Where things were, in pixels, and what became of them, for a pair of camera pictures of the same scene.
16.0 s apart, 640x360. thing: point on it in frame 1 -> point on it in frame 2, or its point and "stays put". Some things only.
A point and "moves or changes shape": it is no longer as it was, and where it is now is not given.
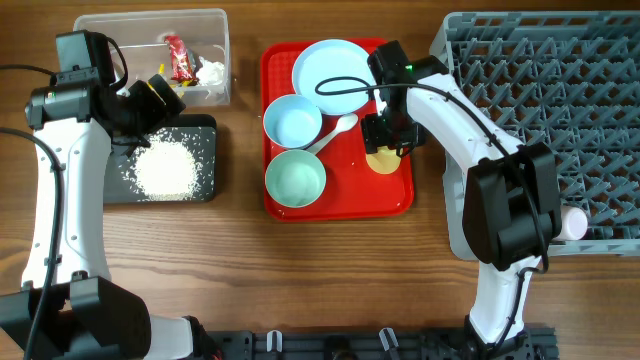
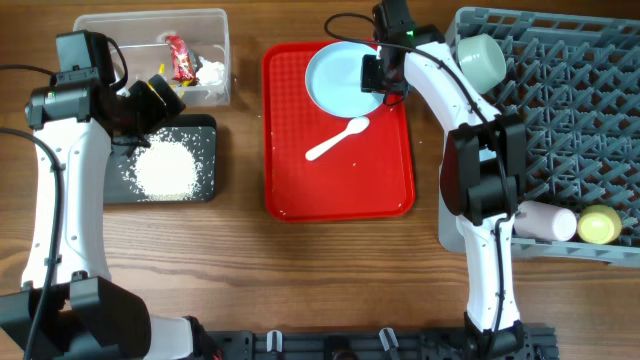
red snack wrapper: [183, 61] stays put
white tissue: [211, 73] stays put
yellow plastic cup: [384, 160] -> [599, 224]
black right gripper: [373, 137] -> [367, 83]
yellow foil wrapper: [179, 86] stays put
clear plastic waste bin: [189, 47] stays put
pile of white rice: [166, 167] stays put
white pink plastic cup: [574, 223] -> [541, 220]
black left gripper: [163, 93] stays put
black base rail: [535, 341] stays put
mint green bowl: [295, 178] -> [482, 63]
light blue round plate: [330, 58] moves or changes shape
